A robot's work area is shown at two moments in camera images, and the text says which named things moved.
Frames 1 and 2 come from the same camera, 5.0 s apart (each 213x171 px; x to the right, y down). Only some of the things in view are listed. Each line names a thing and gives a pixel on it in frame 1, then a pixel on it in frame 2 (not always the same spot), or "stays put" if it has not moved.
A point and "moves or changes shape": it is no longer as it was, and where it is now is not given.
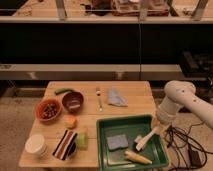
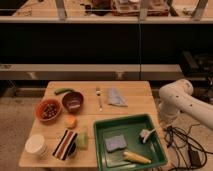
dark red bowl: [73, 101] stays put
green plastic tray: [115, 144] stays put
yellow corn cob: [136, 157] stays put
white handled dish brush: [140, 141] moves or changes shape
